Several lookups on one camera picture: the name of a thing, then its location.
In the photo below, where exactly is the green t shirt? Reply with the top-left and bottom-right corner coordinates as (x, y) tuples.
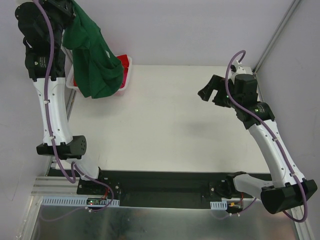
(62, 0), (124, 99)

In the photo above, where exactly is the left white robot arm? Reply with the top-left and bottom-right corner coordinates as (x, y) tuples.
(14, 0), (106, 195)

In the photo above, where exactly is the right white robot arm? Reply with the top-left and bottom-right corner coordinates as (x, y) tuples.
(197, 73), (318, 214)

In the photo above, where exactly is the white plastic basket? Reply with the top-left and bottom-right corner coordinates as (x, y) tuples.
(65, 56), (133, 96)

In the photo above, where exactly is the red t shirt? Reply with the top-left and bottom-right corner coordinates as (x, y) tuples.
(117, 54), (130, 69)

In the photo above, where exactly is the pink t shirt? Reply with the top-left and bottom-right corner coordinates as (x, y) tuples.
(119, 67), (129, 91)

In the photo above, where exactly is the right aluminium frame post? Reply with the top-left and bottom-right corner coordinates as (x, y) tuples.
(252, 0), (303, 75)

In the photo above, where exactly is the right white cable duct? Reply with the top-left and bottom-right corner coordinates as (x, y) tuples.
(210, 200), (228, 211)

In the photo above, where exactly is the white cable duct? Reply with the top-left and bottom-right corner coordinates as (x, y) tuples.
(42, 196), (120, 208)
(210, 200), (228, 211)

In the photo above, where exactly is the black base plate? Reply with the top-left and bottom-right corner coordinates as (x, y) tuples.
(76, 169), (255, 208)

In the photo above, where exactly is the left aluminium rail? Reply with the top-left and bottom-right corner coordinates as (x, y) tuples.
(31, 176), (79, 196)

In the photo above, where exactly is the left white cable duct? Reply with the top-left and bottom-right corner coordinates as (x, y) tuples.
(42, 196), (120, 208)

